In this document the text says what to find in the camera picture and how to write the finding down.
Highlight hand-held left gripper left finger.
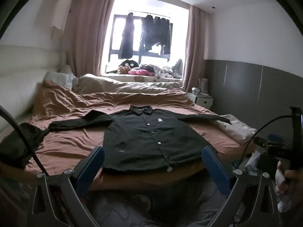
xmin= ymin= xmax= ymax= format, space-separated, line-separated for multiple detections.
xmin=31 ymin=146 xmax=105 ymax=227

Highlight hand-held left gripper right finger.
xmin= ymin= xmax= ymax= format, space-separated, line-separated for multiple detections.
xmin=202 ymin=146 xmax=280 ymax=227

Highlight black button shirt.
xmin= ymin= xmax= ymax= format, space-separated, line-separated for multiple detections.
xmin=48 ymin=104 xmax=231 ymax=173

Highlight pile of light clothes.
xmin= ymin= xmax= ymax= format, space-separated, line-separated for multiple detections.
xmin=140 ymin=64 xmax=180 ymax=78

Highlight person's right hand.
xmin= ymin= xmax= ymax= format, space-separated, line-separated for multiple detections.
xmin=275 ymin=162 xmax=303 ymax=202

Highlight brown duvet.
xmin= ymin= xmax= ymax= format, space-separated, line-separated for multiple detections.
xmin=0 ymin=80 xmax=239 ymax=190

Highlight white folded blanket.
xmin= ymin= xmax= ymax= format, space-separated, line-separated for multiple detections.
xmin=214 ymin=115 xmax=257 ymax=145

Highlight person's grey printed pants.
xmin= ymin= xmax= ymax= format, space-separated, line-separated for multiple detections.
xmin=80 ymin=177 xmax=237 ymax=227

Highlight white nightstand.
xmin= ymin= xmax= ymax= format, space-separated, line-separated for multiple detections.
xmin=187 ymin=92 xmax=213 ymax=110

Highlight dark cloth pile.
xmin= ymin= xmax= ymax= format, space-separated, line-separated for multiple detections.
xmin=0 ymin=122 xmax=51 ymax=169

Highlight beige duvet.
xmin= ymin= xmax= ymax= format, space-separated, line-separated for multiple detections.
xmin=73 ymin=74 xmax=185 ymax=95

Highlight upright books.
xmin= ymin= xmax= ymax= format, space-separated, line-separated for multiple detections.
xmin=199 ymin=78 xmax=209 ymax=95

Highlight white pillow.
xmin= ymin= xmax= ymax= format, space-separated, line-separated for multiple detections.
xmin=44 ymin=71 xmax=78 ymax=89

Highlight pink plush toy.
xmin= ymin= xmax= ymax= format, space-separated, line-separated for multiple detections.
xmin=128 ymin=68 xmax=154 ymax=77

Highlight grey cushion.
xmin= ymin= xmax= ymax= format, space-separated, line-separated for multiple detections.
xmin=174 ymin=59 xmax=184 ymax=78

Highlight black plush toy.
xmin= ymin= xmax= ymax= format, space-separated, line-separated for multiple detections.
xmin=119 ymin=59 xmax=140 ymax=68

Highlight white padded headboard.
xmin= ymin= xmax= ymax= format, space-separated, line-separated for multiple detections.
xmin=0 ymin=45 xmax=71 ymax=128

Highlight pink curtain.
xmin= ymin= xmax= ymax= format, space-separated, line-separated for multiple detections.
xmin=182 ymin=5 xmax=207 ymax=91
xmin=65 ymin=0 xmax=116 ymax=76

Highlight hanging dark pants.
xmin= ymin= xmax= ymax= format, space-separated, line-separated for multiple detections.
xmin=118 ymin=12 xmax=136 ymax=59

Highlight window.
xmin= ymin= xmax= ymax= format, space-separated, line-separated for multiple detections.
xmin=101 ymin=0 xmax=190 ymax=76

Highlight hanging dark garments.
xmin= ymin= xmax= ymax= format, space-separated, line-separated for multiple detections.
xmin=139 ymin=14 xmax=171 ymax=55

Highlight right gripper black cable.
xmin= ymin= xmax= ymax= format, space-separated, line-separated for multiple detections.
xmin=245 ymin=115 xmax=293 ymax=161

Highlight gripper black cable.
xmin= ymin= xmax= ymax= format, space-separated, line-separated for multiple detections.
xmin=0 ymin=105 xmax=46 ymax=173
xmin=245 ymin=115 xmax=293 ymax=161

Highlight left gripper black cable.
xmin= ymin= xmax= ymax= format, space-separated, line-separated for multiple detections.
xmin=0 ymin=105 xmax=46 ymax=173

